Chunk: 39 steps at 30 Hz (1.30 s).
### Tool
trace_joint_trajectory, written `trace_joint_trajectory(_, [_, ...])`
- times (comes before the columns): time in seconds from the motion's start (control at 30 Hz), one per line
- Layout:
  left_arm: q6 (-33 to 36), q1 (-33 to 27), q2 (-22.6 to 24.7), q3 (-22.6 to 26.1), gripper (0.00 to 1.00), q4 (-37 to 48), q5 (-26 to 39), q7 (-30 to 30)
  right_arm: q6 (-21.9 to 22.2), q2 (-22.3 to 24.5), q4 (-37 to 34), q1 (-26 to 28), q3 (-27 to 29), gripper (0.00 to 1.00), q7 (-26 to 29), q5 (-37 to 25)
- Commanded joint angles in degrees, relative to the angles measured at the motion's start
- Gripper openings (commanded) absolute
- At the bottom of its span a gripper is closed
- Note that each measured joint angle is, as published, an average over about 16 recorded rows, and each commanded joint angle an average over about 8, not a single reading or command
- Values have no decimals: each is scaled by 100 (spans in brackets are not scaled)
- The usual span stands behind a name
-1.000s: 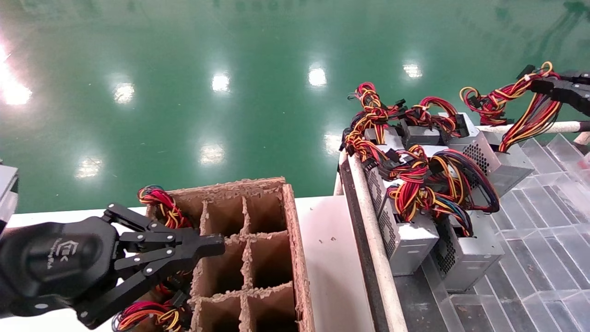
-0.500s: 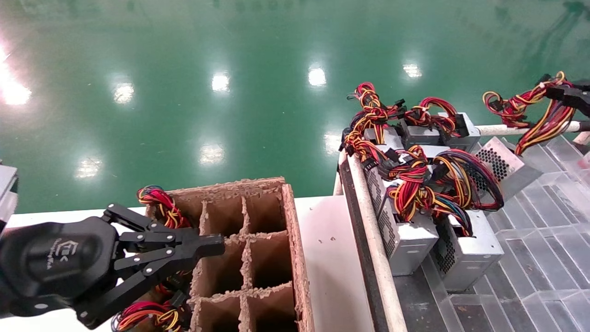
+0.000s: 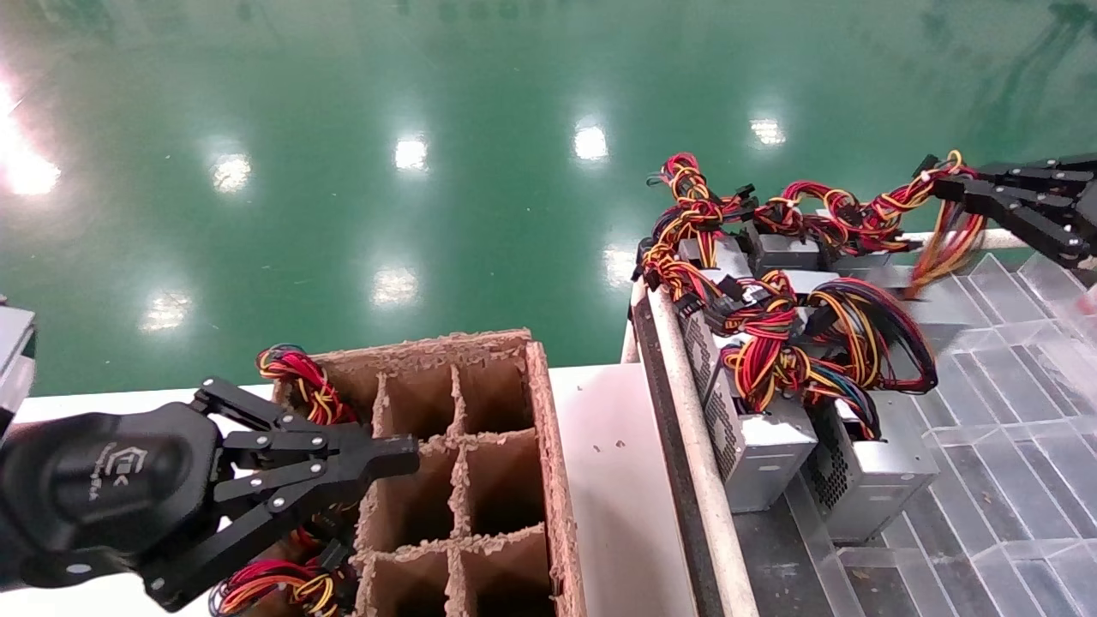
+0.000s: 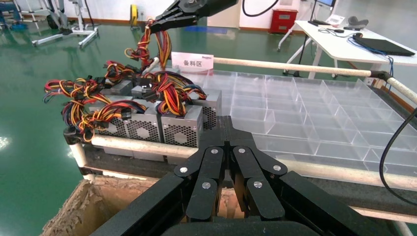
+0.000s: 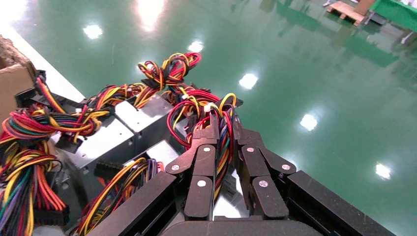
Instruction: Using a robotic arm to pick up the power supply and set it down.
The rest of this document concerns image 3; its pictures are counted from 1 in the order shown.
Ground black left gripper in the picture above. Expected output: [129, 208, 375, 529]
[0, 377, 421, 614]

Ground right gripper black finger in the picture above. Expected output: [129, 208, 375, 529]
[932, 153, 1097, 208]
[962, 197, 1095, 268]

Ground power supply with coloured wires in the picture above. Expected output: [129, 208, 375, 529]
[291, 504, 357, 558]
[208, 553, 361, 617]
[255, 344, 359, 427]

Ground multicoloured wire harness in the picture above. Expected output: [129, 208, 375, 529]
[823, 150, 986, 352]

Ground clear plastic divider tray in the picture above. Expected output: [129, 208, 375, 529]
[771, 253, 1097, 617]

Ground brown cardboard divider box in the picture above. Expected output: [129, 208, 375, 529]
[257, 330, 588, 617]

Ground dark grey power supply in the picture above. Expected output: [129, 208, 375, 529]
[741, 178, 858, 275]

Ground silver power supply, black-blue wires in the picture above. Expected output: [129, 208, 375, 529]
[801, 276, 941, 545]

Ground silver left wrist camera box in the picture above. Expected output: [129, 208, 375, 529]
[0, 306, 37, 429]

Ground silver power supply, red-yellow wires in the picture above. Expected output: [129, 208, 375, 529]
[634, 153, 759, 297]

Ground black frame strip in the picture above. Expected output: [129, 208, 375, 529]
[628, 296, 721, 617]

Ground white speckled frame pipe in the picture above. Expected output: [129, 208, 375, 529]
[644, 285, 759, 617]

